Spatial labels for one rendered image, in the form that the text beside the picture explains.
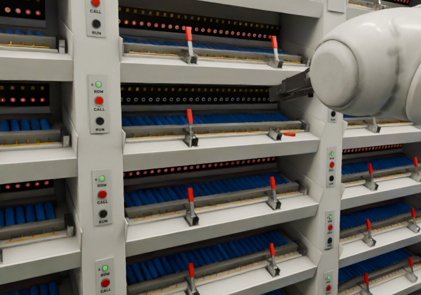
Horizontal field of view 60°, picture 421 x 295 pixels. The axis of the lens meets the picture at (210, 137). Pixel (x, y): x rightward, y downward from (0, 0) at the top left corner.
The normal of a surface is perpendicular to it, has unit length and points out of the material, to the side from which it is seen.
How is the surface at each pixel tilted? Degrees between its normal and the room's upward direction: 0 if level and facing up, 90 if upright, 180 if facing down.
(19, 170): 111
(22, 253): 21
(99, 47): 90
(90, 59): 90
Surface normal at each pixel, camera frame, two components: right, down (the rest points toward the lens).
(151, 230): 0.17, -0.90
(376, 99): 0.01, 0.69
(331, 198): 0.50, 0.08
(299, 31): -0.87, 0.05
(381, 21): 0.05, -0.71
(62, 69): 0.47, 0.43
